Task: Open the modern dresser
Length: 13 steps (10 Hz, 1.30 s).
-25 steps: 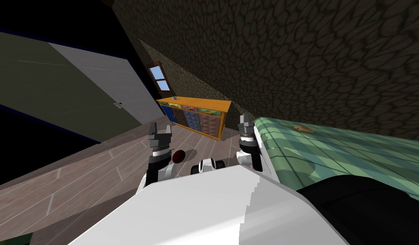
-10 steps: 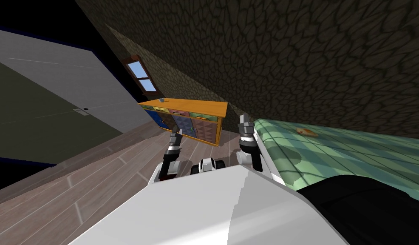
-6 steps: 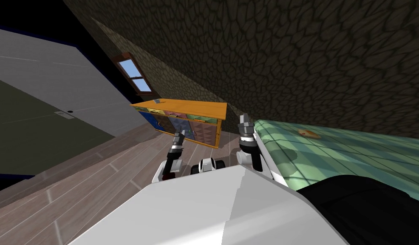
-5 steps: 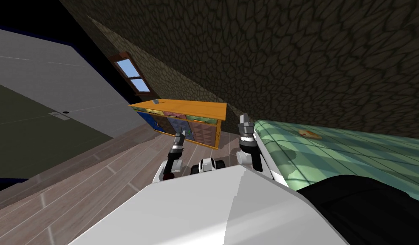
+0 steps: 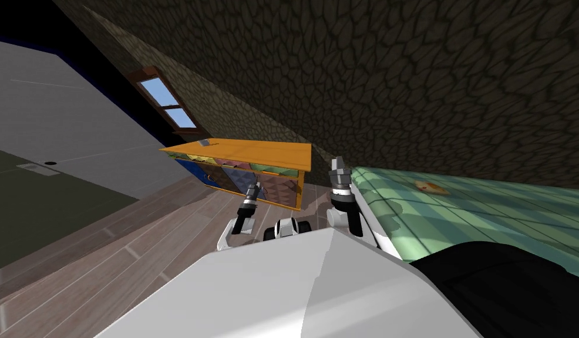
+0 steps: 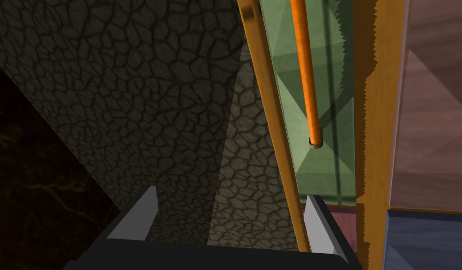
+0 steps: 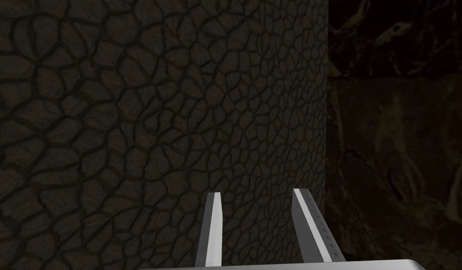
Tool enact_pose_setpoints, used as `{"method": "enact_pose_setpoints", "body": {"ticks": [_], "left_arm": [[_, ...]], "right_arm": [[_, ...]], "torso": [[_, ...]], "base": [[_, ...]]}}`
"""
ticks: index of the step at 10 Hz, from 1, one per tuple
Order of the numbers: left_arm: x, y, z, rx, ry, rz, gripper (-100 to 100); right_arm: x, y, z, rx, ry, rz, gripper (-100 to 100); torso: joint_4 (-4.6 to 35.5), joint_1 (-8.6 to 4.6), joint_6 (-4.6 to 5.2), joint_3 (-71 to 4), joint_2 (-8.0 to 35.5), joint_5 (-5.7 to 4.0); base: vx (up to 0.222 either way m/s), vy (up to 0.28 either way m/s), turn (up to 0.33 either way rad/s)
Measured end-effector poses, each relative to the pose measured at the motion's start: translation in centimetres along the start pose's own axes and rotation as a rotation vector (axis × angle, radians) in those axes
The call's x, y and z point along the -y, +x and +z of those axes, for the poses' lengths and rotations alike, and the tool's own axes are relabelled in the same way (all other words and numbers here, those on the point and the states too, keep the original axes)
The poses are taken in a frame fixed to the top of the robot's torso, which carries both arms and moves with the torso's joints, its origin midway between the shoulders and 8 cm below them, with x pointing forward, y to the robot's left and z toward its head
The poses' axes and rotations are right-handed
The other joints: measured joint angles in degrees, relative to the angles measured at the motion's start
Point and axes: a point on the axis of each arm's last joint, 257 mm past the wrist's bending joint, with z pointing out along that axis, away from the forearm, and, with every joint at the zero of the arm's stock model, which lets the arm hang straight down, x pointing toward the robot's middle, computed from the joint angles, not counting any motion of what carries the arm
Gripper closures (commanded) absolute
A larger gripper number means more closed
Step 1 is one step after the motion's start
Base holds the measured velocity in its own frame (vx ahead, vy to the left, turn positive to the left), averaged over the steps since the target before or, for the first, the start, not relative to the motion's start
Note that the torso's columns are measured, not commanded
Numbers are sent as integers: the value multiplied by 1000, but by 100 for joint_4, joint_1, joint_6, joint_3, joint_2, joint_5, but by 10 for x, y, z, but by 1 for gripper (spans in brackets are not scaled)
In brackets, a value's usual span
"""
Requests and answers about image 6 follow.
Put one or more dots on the red drawer front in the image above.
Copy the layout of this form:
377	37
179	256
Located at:
345	225

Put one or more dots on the brown cupboard door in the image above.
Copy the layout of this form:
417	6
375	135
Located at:
433	112

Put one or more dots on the green cupboard door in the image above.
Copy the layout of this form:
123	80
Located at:
328	176

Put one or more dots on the blue drawer front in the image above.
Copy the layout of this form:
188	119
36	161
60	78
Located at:
429	240

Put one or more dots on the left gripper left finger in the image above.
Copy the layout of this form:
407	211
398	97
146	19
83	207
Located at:
137	221

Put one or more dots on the yellow wooden cupboard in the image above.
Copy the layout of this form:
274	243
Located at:
377	112

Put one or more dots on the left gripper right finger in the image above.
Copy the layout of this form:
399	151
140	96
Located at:
316	228

